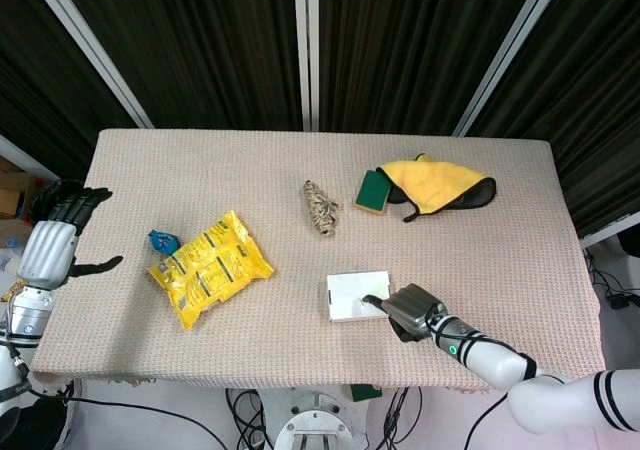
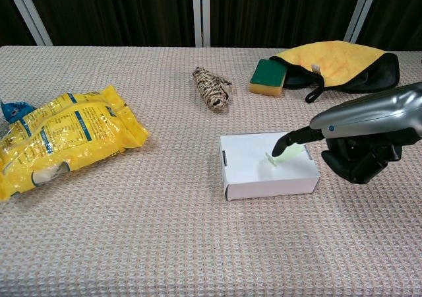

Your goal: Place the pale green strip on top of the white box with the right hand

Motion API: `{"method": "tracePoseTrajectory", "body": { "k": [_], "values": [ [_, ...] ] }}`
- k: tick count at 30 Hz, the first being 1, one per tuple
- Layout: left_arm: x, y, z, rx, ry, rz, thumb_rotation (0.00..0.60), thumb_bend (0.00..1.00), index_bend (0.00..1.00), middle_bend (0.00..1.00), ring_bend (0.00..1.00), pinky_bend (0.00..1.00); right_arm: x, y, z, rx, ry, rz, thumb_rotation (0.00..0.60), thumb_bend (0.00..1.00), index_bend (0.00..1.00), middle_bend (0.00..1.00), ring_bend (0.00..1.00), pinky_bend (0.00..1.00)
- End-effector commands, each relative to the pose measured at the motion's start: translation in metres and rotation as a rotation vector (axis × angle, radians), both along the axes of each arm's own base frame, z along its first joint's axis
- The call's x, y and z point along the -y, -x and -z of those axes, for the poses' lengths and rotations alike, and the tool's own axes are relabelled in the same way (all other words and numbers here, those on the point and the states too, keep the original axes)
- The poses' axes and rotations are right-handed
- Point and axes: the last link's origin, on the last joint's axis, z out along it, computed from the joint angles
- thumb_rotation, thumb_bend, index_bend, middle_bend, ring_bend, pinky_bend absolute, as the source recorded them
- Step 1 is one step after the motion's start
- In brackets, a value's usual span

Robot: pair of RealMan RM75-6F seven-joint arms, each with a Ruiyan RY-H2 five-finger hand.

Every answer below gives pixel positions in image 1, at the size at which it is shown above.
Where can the brown cardboard box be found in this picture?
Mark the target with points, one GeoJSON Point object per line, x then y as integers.
{"type": "Point", "coordinates": [12, 190]}

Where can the blue small packet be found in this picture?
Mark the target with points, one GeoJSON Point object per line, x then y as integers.
{"type": "Point", "coordinates": [162, 241]}

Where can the green yellow sponge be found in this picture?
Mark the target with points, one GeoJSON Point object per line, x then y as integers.
{"type": "Point", "coordinates": [372, 192]}

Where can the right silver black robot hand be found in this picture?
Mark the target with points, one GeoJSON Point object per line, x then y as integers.
{"type": "Point", "coordinates": [412, 307]}

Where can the green block under table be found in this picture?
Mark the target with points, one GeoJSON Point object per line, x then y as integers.
{"type": "Point", "coordinates": [366, 392]}

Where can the jute twine roll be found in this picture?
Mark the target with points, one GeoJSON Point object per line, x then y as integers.
{"type": "Point", "coordinates": [320, 207]}

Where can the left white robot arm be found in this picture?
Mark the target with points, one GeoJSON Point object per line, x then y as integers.
{"type": "Point", "coordinates": [27, 315]}

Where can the yellow black cloth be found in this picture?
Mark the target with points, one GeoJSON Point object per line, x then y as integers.
{"type": "Point", "coordinates": [430, 180]}

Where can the white frame post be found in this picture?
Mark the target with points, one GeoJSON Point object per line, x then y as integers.
{"type": "Point", "coordinates": [100, 65]}
{"type": "Point", "coordinates": [505, 60]}
{"type": "Point", "coordinates": [306, 45]}

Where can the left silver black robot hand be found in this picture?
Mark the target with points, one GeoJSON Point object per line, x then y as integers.
{"type": "Point", "coordinates": [47, 252]}

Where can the yellow snack bag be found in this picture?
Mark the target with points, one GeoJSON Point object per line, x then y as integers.
{"type": "Point", "coordinates": [215, 270]}

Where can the white cardboard box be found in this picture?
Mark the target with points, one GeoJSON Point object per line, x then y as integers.
{"type": "Point", "coordinates": [347, 295]}

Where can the beige waffle tablecloth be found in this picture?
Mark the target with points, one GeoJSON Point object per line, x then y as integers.
{"type": "Point", "coordinates": [250, 170]}

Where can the black power adapter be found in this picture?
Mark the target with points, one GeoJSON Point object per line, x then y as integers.
{"type": "Point", "coordinates": [624, 301]}

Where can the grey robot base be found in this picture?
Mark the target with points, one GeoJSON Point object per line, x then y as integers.
{"type": "Point", "coordinates": [312, 420]}

